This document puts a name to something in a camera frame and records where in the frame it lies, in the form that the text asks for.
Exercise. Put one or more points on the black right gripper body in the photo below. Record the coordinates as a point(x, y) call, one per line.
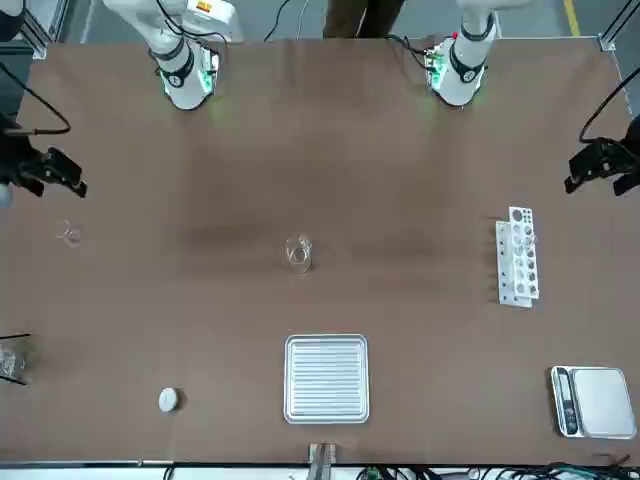
point(20, 165)

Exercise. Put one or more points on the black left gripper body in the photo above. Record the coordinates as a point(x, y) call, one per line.
point(627, 155)

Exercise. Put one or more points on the clear glass test tube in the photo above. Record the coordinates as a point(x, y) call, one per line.
point(529, 241)

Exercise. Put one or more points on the clear glass beaker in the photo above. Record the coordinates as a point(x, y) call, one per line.
point(299, 260)

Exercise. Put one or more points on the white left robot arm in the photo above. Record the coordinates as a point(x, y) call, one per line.
point(467, 65)

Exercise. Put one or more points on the white test tube rack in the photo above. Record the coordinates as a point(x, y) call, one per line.
point(517, 280)

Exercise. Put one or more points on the small clear glass cup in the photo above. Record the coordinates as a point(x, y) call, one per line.
point(69, 234)

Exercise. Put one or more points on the glass alcohol lamp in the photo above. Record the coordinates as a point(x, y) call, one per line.
point(10, 360)

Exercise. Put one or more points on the silver digital scale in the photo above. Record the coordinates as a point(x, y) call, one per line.
point(600, 402)

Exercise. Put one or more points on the person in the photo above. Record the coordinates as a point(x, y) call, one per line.
point(350, 20)

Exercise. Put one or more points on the white side table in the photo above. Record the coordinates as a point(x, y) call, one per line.
point(100, 475)

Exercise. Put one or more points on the ribbed metal tray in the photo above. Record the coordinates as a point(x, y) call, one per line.
point(326, 379)

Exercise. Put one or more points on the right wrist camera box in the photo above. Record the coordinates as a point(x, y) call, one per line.
point(4, 196)

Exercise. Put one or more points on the aluminium frame post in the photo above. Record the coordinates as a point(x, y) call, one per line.
point(322, 462)
point(607, 42)
point(40, 30)

